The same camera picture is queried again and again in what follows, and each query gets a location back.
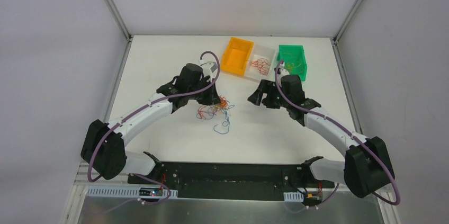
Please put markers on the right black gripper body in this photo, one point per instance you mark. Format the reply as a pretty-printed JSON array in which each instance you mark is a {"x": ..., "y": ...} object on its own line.
[{"x": 266, "y": 93}]

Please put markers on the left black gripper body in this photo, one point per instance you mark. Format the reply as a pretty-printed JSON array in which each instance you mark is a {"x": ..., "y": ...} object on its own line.
[{"x": 206, "y": 93}]

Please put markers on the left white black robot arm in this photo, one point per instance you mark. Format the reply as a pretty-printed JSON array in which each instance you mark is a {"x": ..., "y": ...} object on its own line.
[{"x": 104, "y": 147}]

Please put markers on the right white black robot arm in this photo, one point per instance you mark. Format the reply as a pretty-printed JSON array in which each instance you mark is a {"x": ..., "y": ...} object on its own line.
[{"x": 366, "y": 166}]

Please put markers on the green plastic bin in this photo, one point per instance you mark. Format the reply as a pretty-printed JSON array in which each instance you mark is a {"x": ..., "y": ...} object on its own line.
[{"x": 295, "y": 60}]

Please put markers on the white plastic bin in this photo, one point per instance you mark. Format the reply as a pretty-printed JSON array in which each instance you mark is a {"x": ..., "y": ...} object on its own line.
[{"x": 260, "y": 63}]

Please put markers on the orange plastic bin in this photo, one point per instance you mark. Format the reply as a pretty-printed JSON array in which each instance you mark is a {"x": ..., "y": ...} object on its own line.
[{"x": 236, "y": 56}]

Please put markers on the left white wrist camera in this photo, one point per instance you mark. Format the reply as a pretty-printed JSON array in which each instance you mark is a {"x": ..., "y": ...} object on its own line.
[{"x": 208, "y": 68}]

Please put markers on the right aluminium frame post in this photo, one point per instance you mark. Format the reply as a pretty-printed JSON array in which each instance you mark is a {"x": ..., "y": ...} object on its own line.
[{"x": 348, "y": 19}]

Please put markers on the aluminium frame post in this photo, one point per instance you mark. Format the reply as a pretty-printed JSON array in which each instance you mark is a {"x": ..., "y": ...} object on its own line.
[
  {"x": 348, "y": 19},
  {"x": 118, "y": 19}
]

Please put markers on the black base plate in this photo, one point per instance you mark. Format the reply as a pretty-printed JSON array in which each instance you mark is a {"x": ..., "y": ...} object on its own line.
[{"x": 260, "y": 182}]

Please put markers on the right white cable duct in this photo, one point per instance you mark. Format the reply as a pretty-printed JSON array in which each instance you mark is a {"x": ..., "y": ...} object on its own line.
[{"x": 293, "y": 197}]

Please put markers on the white cable duct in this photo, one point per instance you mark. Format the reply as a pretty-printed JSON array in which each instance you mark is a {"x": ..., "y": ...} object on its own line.
[
  {"x": 146, "y": 192},
  {"x": 293, "y": 197}
]

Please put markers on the left aluminium frame post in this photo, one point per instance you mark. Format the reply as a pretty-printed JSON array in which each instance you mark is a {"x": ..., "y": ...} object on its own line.
[{"x": 118, "y": 19}]

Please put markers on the left white cable duct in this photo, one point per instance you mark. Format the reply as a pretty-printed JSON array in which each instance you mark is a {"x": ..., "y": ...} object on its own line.
[{"x": 146, "y": 192}]

